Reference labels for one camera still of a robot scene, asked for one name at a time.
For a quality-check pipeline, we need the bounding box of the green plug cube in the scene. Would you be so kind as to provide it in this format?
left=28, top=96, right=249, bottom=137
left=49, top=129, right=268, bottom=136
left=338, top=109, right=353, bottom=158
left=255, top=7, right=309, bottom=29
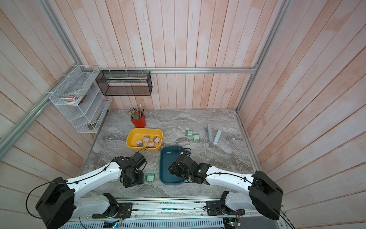
left=193, top=134, right=200, bottom=141
left=185, top=130, right=193, bottom=136
left=146, top=173, right=155, bottom=182

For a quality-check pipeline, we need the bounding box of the teal plastic storage box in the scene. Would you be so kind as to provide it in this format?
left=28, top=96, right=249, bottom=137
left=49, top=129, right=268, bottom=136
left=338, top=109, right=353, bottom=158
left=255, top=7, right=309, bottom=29
left=159, top=146, right=184, bottom=185

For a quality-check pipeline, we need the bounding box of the yellow plastic storage box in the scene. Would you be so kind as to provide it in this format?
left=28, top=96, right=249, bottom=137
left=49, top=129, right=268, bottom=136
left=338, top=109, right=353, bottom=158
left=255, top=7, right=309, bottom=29
left=126, top=128, right=163, bottom=152

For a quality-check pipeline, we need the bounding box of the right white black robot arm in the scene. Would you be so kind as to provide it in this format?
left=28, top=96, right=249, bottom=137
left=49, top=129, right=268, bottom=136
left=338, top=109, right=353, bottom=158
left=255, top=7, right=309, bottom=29
left=169, top=150, right=283, bottom=220

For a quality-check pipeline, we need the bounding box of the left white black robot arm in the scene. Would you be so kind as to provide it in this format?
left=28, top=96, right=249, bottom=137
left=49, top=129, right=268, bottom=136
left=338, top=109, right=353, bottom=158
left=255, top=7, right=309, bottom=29
left=35, top=152, right=147, bottom=229

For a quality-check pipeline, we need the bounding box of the grey rectangular bar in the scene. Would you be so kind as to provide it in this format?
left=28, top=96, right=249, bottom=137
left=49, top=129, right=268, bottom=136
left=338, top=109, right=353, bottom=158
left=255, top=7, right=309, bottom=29
left=207, top=124, right=213, bottom=143

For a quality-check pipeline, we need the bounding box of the light blue cylinder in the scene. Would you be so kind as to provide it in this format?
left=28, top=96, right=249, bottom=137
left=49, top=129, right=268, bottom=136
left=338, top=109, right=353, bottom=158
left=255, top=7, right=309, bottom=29
left=213, top=130, right=222, bottom=145

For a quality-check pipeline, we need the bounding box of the red pencil holder cup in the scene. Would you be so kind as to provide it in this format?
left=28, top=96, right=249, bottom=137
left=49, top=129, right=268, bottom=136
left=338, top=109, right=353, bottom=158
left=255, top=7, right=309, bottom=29
left=130, top=106, right=146, bottom=128

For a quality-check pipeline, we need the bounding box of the tape roll on shelf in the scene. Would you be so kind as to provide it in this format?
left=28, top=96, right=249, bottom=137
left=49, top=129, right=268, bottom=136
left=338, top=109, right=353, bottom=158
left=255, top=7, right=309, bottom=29
left=63, top=92, right=82, bottom=105

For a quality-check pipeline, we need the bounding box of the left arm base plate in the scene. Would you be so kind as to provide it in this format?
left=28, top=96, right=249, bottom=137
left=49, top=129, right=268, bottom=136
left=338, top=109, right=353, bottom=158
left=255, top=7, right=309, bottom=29
left=92, top=202, right=132, bottom=219

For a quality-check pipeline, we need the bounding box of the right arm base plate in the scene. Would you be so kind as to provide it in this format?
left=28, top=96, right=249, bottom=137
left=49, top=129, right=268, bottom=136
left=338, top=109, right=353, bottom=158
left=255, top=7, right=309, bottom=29
left=203, top=200, right=246, bottom=216

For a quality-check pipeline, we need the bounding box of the white wire wall shelf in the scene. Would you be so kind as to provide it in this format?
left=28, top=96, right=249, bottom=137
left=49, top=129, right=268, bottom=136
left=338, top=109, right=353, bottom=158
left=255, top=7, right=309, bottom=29
left=49, top=65, right=112, bottom=134

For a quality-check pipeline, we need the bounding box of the black mesh wall basket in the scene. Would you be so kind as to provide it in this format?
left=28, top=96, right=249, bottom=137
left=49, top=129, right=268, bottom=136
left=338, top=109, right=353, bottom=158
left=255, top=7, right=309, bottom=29
left=96, top=70, right=153, bottom=96

